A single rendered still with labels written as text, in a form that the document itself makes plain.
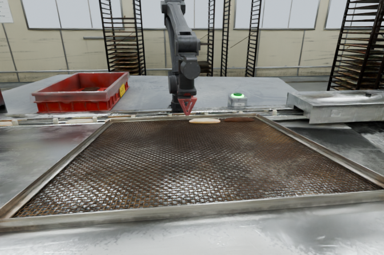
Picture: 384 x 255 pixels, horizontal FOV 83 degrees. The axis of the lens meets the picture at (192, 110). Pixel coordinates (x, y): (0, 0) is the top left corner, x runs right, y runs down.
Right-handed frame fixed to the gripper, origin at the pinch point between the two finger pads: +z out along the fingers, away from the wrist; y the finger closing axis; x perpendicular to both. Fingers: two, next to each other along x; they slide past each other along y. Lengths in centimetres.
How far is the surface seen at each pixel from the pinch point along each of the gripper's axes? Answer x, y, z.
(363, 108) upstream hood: -65, -8, -2
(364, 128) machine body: -69, -8, 7
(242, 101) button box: -25.2, 9.8, 0.2
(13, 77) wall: 358, 437, 73
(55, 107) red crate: 57, 18, 3
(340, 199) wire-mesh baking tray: -15, -58, -10
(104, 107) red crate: 35.7, 17.1, 3.8
